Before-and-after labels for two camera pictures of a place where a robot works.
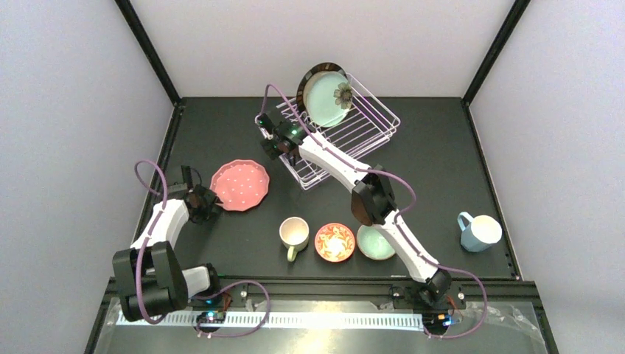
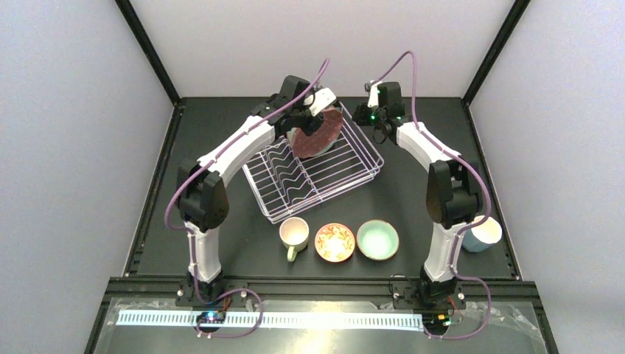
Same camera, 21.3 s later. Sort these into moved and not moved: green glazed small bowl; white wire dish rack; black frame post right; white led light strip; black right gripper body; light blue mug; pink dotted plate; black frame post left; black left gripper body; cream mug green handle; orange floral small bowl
Moved: pink dotted plate; black left gripper body; white wire dish rack; black right gripper body
Not moved: white led light strip; black frame post left; orange floral small bowl; light blue mug; black frame post right; cream mug green handle; green glazed small bowl
